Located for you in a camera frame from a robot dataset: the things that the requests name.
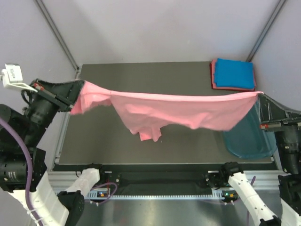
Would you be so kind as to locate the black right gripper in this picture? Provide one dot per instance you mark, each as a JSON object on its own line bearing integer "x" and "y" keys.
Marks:
{"x": 272, "y": 112}

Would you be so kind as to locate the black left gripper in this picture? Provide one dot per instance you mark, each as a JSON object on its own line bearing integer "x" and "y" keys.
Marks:
{"x": 68, "y": 91}

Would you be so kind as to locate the pink t-shirt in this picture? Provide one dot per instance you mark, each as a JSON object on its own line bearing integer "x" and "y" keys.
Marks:
{"x": 145, "y": 114}

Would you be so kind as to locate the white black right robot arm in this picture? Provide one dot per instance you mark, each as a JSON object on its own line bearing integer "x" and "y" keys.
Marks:
{"x": 289, "y": 148}

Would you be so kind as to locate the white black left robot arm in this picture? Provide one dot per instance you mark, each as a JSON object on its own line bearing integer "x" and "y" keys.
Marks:
{"x": 23, "y": 173}

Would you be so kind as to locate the teal transparent plastic bin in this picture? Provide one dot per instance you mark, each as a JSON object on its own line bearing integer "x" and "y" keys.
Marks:
{"x": 247, "y": 141}

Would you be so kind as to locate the folded blue t-shirt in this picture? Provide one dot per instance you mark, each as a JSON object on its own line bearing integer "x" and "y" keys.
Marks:
{"x": 235, "y": 74}

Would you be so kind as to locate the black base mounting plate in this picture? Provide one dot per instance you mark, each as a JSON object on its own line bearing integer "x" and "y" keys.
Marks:
{"x": 159, "y": 174}

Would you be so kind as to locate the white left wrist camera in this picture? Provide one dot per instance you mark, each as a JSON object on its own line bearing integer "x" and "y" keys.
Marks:
{"x": 12, "y": 78}

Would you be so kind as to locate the aluminium frame rail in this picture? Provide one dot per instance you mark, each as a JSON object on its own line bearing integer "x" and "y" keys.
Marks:
{"x": 265, "y": 179}

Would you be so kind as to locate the grey slotted cable duct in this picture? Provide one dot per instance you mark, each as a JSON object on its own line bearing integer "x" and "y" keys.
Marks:
{"x": 213, "y": 195}

